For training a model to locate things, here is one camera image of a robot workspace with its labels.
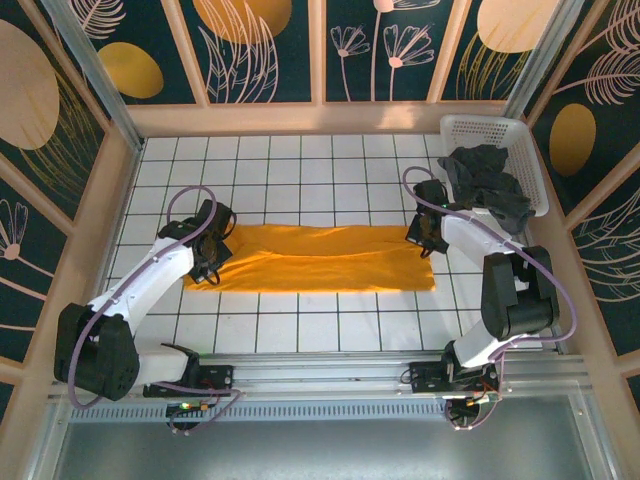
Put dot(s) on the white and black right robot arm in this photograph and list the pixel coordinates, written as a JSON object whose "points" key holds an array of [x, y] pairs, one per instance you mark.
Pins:
{"points": [[470, 235]]}

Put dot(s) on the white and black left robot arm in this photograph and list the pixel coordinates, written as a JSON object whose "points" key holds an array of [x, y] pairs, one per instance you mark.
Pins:
{"points": [[150, 280]]}

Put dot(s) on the aluminium frame post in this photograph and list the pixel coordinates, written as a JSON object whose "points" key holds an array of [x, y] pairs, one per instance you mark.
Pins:
{"points": [[542, 55], [95, 75]]}

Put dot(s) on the dark grey t-shirt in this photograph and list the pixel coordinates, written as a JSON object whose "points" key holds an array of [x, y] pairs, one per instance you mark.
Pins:
{"points": [[495, 190]]}

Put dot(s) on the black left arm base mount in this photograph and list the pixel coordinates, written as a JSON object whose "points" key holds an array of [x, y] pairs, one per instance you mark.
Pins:
{"points": [[210, 375]]}

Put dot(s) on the yellow t-shirt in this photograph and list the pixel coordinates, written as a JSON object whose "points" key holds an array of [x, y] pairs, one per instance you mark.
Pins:
{"points": [[325, 265]]}

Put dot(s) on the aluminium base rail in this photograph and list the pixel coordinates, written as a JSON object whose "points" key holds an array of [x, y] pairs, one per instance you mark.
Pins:
{"points": [[325, 372]]}

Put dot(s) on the grey-blue t-shirt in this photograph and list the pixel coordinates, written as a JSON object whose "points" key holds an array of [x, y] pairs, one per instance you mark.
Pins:
{"points": [[452, 172]]}

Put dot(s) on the white plastic laundry basket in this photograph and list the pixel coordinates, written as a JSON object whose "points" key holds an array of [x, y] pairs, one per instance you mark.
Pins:
{"points": [[520, 145]]}

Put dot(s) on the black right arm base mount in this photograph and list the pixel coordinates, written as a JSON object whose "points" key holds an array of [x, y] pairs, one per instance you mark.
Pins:
{"points": [[430, 377]]}

